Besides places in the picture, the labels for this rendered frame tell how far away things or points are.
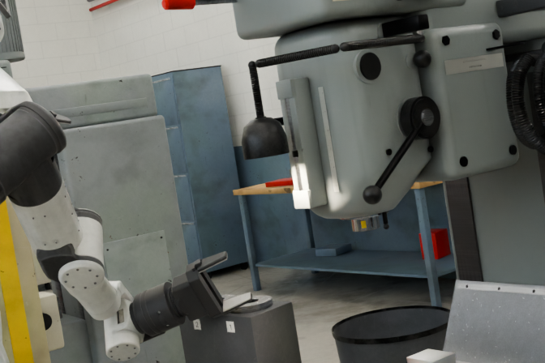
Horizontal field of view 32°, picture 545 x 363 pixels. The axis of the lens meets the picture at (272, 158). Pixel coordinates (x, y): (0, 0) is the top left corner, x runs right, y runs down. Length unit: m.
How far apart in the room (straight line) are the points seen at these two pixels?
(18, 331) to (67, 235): 1.56
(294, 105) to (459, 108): 0.29
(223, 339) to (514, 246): 0.60
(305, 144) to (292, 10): 0.21
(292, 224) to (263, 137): 7.31
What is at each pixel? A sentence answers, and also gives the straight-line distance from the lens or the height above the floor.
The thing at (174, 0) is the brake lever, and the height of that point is 1.70.
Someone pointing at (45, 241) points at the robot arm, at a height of 1.35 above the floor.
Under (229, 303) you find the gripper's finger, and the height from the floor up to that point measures 1.15.
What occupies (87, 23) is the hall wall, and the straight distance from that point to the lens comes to 11.51.
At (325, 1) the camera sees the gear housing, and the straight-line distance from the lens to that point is 1.43.
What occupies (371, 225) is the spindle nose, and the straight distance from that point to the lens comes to 1.58.
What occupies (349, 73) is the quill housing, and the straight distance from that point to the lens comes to 1.48.
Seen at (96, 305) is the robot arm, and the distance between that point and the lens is 1.77.
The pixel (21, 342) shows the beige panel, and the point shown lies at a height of 0.90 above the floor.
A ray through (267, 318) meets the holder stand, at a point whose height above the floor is 1.11.
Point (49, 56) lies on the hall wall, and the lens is 11.23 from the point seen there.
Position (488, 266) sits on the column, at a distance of 1.94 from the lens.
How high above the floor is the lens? 1.51
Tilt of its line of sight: 3 degrees down
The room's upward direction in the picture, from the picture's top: 9 degrees counter-clockwise
